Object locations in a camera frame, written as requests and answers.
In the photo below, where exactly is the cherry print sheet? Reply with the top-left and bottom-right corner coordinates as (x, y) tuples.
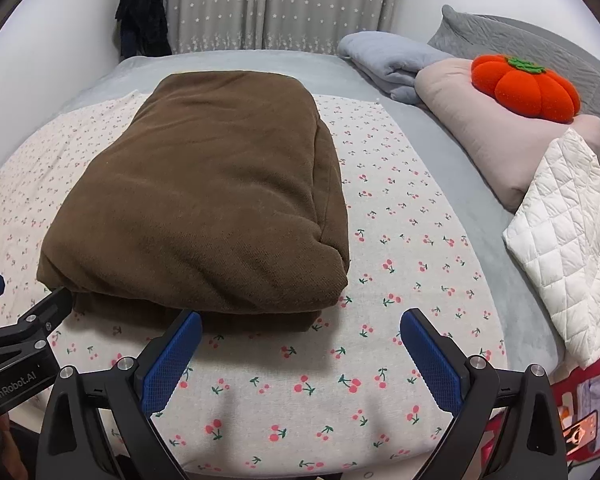
(0, 91), (510, 480)

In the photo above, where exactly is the pink pillow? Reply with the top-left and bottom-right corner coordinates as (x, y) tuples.
(414, 57), (600, 213)

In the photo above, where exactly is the brown fleece-lined garment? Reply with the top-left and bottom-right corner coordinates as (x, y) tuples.
(37, 70), (352, 333)

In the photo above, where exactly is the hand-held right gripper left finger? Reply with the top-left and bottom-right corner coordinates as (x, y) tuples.
(37, 310), (203, 480)

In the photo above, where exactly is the grey star curtain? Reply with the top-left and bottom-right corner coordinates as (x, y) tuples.
(261, 0), (406, 55)
(157, 0), (265, 55)

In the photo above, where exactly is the light blue folded blanket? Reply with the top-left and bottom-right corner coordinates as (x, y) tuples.
(336, 31), (461, 106)

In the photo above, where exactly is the red printed bag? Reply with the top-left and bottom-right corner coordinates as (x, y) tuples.
(485, 345), (600, 480)

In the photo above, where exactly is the orange pumpkin cushion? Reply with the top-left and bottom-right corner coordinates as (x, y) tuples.
(471, 55), (582, 124)

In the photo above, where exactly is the black hanging garment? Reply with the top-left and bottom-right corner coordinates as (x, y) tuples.
(115, 0), (173, 61)

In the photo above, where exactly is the white quilted blanket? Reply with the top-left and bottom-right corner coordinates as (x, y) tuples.
(502, 127), (600, 371)

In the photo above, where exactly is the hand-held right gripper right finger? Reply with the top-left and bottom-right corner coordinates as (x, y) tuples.
(399, 308), (568, 480)

